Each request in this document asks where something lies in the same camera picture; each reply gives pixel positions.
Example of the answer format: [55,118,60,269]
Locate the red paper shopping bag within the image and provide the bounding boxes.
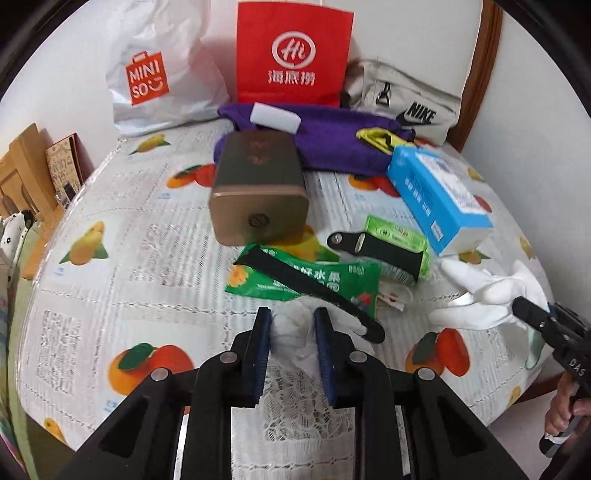
[236,1,353,107]

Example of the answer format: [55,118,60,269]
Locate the green and gold box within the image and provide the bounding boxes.
[208,130,310,246]

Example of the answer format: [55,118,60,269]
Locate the brown wooden door frame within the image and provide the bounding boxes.
[447,1,503,152]

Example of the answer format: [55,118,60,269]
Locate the white Miniso plastic bag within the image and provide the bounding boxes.
[105,1,229,137]

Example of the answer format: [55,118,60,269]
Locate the black watch strap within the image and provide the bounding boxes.
[233,250,387,345]

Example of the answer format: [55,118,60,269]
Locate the green snack packet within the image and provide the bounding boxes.
[225,244,381,321]

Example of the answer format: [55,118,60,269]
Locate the fruit print tablecloth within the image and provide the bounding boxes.
[15,120,552,479]

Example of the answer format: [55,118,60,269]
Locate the white plush toy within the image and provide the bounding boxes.
[1,210,34,267]

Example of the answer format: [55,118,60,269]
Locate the person's right hand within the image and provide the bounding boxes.
[544,373,591,437]

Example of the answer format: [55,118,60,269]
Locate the purple towel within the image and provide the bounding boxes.
[213,103,415,176]

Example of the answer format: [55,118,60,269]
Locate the wooden headboard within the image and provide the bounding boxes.
[1,123,64,281]

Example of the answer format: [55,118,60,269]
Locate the grey Nike waist bag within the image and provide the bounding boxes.
[344,60,461,145]

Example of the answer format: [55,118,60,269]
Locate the light green small packet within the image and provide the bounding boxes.
[365,215,431,285]

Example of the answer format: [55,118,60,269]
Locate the white glove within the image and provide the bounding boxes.
[429,259,550,370]

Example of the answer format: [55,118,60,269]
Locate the black band with buckle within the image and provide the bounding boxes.
[327,232,423,282]

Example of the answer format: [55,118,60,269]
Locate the brown patterned book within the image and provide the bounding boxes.
[45,133,84,209]

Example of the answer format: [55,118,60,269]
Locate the white sock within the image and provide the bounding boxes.
[270,296,375,379]

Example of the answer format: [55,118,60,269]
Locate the blue and white carton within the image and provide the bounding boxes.
[387,146,493,256]

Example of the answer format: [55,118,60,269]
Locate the yellow and black cloth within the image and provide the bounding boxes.
[356,127,413,155]

